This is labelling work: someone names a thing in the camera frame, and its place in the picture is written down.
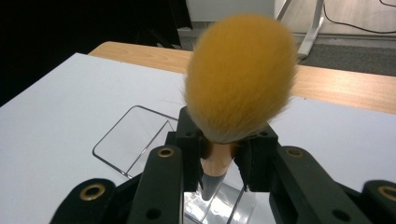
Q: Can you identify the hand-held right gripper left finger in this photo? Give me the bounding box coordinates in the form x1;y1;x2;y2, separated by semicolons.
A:
165;106;205;192

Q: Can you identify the black cable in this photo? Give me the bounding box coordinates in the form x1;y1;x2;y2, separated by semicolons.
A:
322;2;396;35

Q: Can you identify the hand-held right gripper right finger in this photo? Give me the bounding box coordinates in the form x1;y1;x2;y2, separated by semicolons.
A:
233;123;280;193

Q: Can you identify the white metal stand leg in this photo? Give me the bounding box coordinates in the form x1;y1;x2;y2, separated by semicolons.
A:
276;0;327;61

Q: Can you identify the clear acrylic organizer tray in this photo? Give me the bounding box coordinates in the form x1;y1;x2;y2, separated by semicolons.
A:
92;105;260;224

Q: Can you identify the white table sheet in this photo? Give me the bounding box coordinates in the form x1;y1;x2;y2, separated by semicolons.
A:
0;52;396;224

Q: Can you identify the makeup brush with gold ferrule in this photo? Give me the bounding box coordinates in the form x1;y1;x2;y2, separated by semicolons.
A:
184;12;299;202

